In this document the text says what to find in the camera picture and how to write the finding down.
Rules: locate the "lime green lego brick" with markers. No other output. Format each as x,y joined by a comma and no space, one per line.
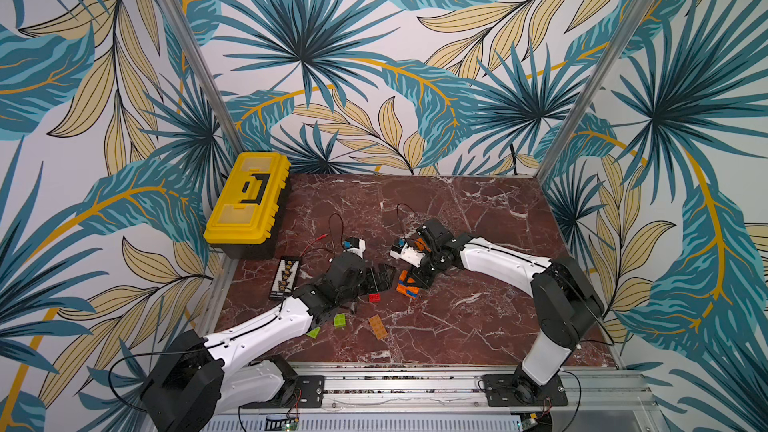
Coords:
314,332

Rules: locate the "right aluminium corner post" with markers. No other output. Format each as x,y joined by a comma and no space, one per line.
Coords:
625,30

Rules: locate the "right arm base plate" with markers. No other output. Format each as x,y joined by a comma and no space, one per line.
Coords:
509,390

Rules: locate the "aluminium corner post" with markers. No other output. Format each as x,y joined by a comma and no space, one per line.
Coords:
625,30
181,28

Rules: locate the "left aluminium corner post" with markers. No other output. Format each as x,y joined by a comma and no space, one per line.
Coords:
181,28

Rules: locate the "amber transparent lego brick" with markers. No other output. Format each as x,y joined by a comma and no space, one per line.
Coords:
378,327

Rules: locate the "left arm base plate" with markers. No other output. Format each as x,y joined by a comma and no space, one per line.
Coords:
305,390

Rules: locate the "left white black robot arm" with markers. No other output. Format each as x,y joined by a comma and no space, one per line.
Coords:
201,376

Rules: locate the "yellow black toolbox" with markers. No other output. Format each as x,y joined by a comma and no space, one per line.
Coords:
248,214

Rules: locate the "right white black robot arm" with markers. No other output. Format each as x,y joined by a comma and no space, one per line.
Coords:
566,303

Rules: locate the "orange lego brick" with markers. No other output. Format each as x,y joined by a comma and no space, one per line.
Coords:
406,279
408,291

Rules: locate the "orange lego brick front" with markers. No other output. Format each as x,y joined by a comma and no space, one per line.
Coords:
408,291

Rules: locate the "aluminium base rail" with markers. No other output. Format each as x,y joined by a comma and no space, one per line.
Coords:
361,396

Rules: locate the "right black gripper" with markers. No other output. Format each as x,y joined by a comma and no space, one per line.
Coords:
424,270

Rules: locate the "green square lego brick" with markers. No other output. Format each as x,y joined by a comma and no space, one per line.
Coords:
339,320

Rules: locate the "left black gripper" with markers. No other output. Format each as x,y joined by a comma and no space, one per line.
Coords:
375,286

